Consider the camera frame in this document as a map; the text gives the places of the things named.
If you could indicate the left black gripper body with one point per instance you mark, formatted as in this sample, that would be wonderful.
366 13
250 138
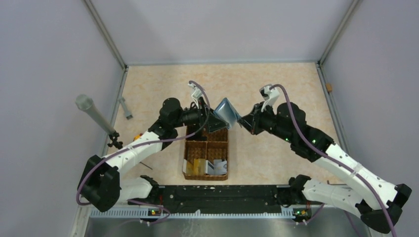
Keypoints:
194 115

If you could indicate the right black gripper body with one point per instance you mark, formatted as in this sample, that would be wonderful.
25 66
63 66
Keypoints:
266 121

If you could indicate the blue leather card holder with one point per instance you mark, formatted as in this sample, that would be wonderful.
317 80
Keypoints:
226 112

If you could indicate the gold credit card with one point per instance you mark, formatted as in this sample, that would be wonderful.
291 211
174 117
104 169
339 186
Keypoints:
199 167

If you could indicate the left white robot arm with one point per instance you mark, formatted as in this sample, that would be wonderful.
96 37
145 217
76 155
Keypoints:
100 183

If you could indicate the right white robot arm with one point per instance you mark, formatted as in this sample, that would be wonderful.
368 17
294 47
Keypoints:
376 202

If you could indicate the white blue card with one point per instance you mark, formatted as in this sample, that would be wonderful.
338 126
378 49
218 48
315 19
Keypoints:
216 167

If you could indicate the woven wicker tray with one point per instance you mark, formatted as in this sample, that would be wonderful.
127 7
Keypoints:
209 146

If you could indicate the yellow red toy car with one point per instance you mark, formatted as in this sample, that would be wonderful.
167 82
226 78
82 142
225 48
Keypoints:
136 137

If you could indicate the small tan cork piece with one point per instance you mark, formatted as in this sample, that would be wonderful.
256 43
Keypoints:
328 87

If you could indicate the black tube clamp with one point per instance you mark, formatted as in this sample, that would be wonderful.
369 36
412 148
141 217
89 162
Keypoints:
114 141

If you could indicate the grey metal tube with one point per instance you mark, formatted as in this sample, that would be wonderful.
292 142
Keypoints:
86 104

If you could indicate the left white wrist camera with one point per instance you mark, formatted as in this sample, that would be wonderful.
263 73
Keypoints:
197 93

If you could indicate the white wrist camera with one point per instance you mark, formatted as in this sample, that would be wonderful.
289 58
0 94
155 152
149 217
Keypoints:
270 94
197 93

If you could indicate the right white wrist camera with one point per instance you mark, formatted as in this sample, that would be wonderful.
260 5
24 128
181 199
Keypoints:
270 94

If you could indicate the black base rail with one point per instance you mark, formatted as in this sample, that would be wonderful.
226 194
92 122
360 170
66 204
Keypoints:
222 199

